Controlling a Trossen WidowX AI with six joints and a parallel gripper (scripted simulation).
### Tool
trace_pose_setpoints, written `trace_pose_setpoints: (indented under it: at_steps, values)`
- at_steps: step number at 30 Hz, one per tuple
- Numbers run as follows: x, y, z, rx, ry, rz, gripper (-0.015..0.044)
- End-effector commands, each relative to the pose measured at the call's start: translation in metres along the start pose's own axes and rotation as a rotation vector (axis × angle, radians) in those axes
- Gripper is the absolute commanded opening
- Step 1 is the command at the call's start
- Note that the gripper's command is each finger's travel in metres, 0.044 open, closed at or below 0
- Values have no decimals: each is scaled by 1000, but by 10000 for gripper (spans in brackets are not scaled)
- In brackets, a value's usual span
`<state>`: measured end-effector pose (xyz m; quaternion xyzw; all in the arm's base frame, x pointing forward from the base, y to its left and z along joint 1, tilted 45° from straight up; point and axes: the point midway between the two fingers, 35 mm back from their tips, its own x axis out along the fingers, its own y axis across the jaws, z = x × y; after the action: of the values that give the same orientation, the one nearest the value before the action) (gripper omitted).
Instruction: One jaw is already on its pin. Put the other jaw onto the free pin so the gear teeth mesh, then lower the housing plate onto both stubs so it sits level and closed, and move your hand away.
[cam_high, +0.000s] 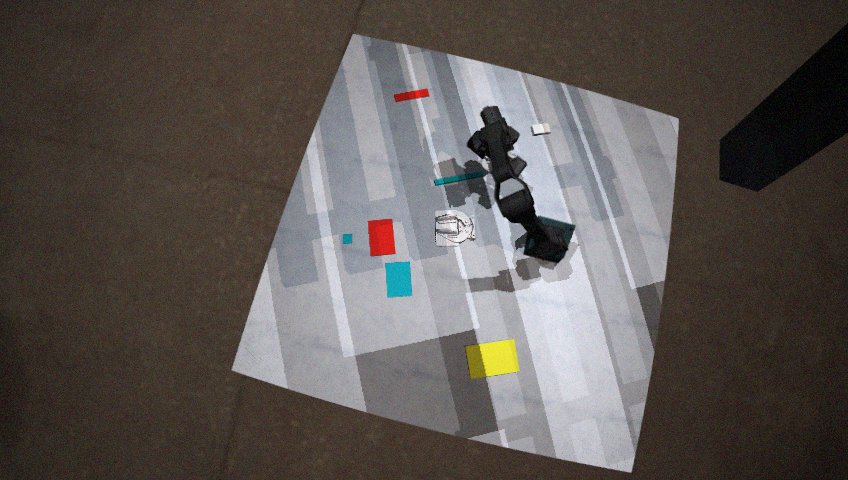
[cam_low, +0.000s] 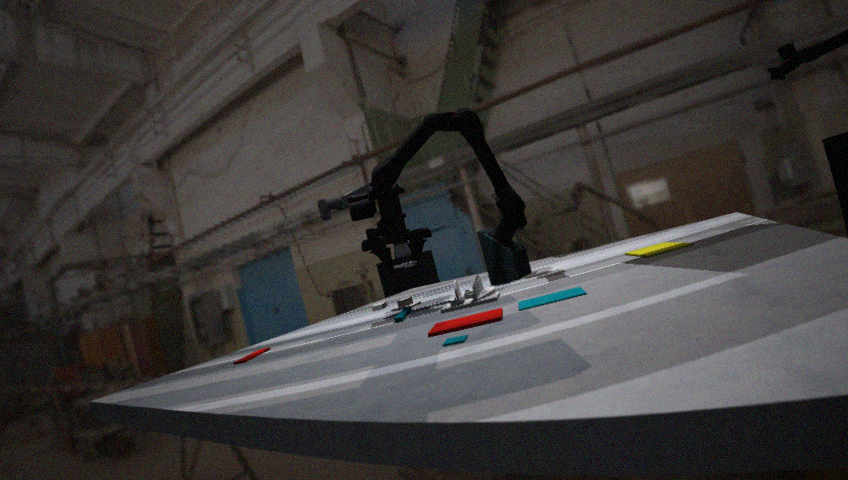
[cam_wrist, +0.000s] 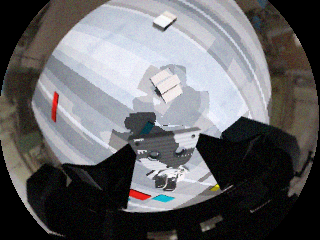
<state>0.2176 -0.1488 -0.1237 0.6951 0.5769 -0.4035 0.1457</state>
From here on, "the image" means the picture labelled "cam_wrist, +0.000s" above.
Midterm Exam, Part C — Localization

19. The red flat bar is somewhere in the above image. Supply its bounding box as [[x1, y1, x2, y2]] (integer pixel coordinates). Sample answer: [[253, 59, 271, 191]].
[[51, 92, 59, 124]]

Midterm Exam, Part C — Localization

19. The cyan rectangular plate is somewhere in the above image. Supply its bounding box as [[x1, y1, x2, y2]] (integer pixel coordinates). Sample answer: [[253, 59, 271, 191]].
[[152, 195, 175, 203]]

